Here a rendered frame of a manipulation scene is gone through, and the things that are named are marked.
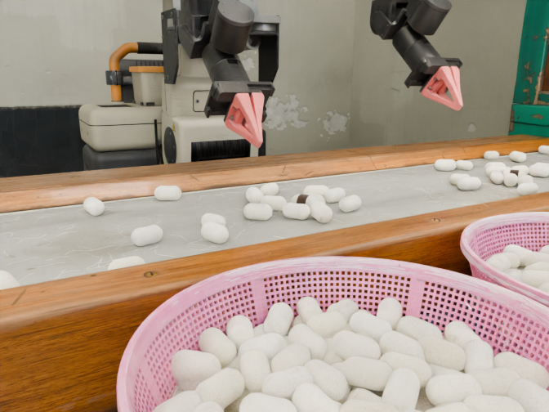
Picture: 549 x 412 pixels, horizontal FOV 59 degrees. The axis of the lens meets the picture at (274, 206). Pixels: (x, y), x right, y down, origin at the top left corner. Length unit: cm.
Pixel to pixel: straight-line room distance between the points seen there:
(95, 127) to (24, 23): 120
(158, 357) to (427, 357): 17
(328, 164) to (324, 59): 230
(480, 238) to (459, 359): 22
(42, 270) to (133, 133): 102
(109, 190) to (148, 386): 46
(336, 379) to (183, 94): 101
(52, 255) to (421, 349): 35
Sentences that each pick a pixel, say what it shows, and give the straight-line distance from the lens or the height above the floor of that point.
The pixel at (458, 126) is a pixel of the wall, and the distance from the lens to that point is 263.
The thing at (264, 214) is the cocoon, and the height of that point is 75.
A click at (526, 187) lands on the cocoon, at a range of 81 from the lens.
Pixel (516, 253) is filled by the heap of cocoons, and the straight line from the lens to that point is 55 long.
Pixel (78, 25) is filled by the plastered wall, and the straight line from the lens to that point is 262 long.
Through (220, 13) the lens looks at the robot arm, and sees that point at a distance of 77.
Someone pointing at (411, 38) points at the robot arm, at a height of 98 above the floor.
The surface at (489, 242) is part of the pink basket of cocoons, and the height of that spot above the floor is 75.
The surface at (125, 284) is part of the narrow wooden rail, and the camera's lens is 37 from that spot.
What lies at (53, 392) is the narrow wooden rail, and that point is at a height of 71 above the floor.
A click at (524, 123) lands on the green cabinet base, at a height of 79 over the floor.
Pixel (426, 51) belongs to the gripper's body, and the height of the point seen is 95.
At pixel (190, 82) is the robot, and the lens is 125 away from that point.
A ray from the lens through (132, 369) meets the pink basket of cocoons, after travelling 28.
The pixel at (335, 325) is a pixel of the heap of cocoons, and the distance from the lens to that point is 36.
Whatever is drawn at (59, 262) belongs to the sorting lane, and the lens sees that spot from 50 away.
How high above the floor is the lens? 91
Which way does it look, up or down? 15 degrees down
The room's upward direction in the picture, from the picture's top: 1 degrees clockwise
